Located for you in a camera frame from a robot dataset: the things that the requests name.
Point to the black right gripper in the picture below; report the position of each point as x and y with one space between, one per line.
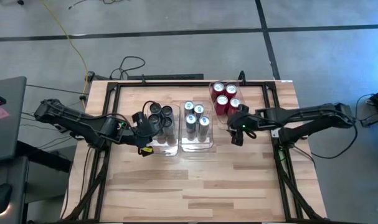
243 123

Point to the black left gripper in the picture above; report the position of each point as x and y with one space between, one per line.
143 129

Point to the clear plastic bin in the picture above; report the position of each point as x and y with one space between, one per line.
213 84
171 149
207 146

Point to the red cola can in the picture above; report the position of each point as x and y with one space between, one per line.
221 104
231 90
218 88
234 104

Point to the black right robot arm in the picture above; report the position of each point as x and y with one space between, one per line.
310 116

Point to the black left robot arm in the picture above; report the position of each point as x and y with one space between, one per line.
83 124

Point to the black table clamp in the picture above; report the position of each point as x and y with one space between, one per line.
242 77
90 76

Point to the white tape strip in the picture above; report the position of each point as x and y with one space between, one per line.
286 81

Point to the dark grey desk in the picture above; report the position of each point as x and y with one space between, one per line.
19 186

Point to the black computer mouse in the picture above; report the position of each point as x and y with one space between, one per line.
1 197

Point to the black chair caster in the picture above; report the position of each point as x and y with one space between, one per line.
20 2

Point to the silver corner bracket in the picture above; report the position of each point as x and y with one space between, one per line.
274 133

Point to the black metal table frame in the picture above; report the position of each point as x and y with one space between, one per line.
111 84

